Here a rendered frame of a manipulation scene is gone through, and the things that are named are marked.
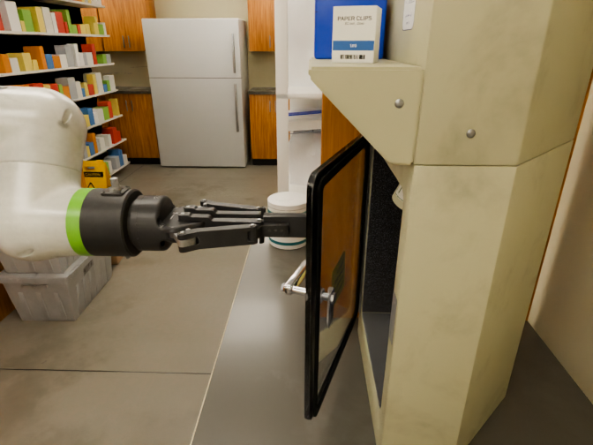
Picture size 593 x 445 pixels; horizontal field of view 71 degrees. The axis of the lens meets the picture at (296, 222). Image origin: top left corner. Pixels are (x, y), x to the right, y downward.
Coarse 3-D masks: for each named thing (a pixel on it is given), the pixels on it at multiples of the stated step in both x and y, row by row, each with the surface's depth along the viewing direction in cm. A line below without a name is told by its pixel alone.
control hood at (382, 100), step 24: (312, 72) 41; (336, 72) 41; (360, 72) 41; (384, 72) 41; (408, 72) 41; (336, 96) 42; (360, 96) 42; (384, 96) 42; (408, 96) 42; (360, 120) 43; (384, 120) 43; (408, 120) 43; (384, 144) 44; (408, 144) 44
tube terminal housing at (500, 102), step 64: (448, 0) 38; (512, 0) 38; (576, 0) 42; (448, 64) 40; (512, 64) 40; (576, 64) 48; (448, 128) 43; (512, 128) 43; (448, 192) 46; (512, 192) 46; (448, 256) 49; (512, 256) 53; (448, 320) 52; (512, 320) 62; (384, 384) 60; (448, 384) 57
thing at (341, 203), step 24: (360, 168) 71; (312, 192) 49; (336, 192) 59; (360, 192) 74; (336, 216) 61; (360, 216) 77; (336, 240) 63; (336, 264) 65; (336, 288) 68; (336, 312) 70; (336, 336) 73
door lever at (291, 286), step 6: (300, 264) 66; (300, 270) 64; (294, 276) 62; (300, 276) 63; (288, 282) 61; (294, 282) 61; (300, 282) 63; (282, 288) 61; (288, 288) 60; (294, 288) 60; (300, 288) 60; (288, 294) 60; (300, 294) 60
